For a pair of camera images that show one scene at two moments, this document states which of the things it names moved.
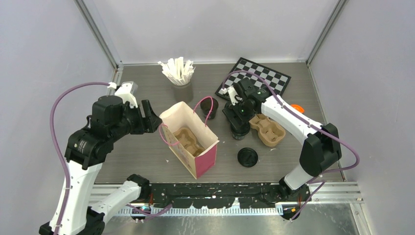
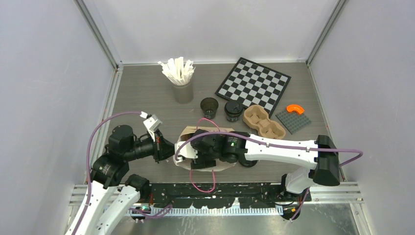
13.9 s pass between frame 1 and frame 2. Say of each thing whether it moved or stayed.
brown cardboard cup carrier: stayed
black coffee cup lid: stayed
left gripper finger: moved
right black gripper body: moved
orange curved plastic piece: stayed
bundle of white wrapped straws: stayed
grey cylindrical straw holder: stayed
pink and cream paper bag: moved
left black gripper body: moved
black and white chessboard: stayed
